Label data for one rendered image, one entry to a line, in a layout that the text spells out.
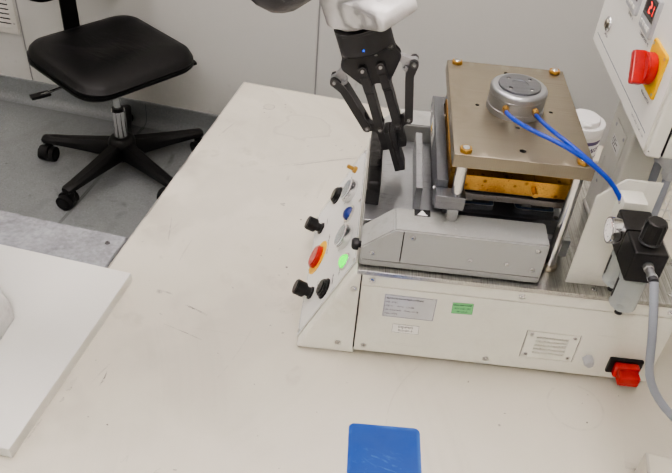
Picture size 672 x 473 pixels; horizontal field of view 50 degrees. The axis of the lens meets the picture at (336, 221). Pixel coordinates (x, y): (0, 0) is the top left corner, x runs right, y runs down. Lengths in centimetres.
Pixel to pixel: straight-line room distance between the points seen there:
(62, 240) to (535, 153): 83
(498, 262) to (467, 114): 21
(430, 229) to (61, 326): 58
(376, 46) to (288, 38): 174
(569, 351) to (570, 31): 158
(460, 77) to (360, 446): 55
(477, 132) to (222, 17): 187
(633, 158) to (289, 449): 62
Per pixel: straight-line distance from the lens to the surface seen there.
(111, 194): 273
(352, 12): 94
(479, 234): 99
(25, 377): 114
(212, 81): 290
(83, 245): 135
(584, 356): 116
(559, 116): 107
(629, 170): 110
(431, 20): 257
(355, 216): 114
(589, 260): 105
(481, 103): 106
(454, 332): 110
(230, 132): 162
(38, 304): 123
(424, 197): 109
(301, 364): 112
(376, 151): 111
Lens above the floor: 161
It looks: 39 degrees down
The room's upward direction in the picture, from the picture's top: 5 degrees clockwise
